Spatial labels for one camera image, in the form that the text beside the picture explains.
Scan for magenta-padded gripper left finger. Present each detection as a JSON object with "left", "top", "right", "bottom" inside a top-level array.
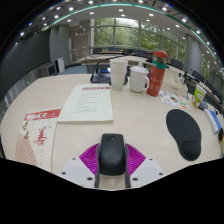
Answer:
[{"left": 58, "top": 142, "right": 101, "bottom": 189}]

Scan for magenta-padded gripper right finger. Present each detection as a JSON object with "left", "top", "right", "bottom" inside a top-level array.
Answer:
[{"left": 124, "top": 143, "right": 166, "bottom": 189}]

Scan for black computer mouse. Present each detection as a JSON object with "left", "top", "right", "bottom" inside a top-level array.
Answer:
[{"left": 98, "top": 133, "right": 127, "bottom": 177}]

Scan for black mouse pad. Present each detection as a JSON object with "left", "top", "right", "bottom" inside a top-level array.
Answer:
[{"left": 165, "top": 108, "right": 203, "bottom": 162}]

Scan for cream booklet red heading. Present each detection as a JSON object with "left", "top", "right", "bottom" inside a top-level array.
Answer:
[{"left": 57, "top": 83, "right": 114, "bottom": 124}]

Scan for magazine with fan print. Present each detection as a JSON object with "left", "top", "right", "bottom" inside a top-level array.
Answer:
[{"left": 14, "top": 107, "right": 62, "bottom": 173}]

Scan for colourful sticker sheet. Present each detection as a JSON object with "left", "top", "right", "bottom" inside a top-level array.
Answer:
[{"left": 158, "top": 89, "right": 192, "bottom": 111}]

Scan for white lidded mug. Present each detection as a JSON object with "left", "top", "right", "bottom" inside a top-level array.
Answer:
[{"left": 128, "top": 65, "right": 150, "bottom": 94}]

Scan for cream cardboard box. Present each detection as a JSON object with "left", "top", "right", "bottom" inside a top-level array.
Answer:
[{"left": 160, "top": 71, "right": 189, "bottom": 98}]

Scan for red thermos bottle green band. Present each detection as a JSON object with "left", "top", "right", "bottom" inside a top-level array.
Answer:
[{"left": 146, "top": 49, "right": 169, "bottom": 98}]

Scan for white paper cup stack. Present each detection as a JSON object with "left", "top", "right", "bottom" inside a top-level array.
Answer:
[{"left": 109, "top": 58, "right": 129, "bottom": 92}]

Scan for dark flat desk device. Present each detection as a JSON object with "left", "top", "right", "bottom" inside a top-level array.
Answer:
[{"left": 198, "top": 99, "right": 210, "bottom": 111}]

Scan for blue and white book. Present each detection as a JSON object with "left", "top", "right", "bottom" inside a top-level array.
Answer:
[{"left": 203, "top": 108, "right": 224, "bottom": 134}]

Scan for black microphone yellow band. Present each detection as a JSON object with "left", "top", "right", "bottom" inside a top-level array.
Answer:
[{"left": 218, "top": 127, "right": 224, "bottom": 144}]

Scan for green printed paper cup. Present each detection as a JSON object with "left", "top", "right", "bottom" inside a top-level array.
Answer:
[{"left": 192, "top": 83, "right": 208, "bottom": 108}]

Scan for grey boxy monitor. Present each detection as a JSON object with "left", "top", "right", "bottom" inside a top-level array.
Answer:
[{"left": 38, "top": 63, "right": 58, "bottom": 78}]

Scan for white floor appliance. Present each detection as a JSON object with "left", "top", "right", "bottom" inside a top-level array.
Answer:
[{"left": 54, "top": 56, "right": 65, "bottom": 74}]

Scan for long curved conference desk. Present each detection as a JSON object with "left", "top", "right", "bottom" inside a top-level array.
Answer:
[{"left": 74, "top": 53, "right": 224, "bottom": 108}]

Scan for dark office chairs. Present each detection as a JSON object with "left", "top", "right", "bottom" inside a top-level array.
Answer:
[{"left": 91, "top": 46, "right": 224, "bottom": 101}]

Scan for ceiling lights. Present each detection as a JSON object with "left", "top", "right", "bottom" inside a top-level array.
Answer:
[{"left": 13, "top": 0, "right": 224, "bottom": 78}]

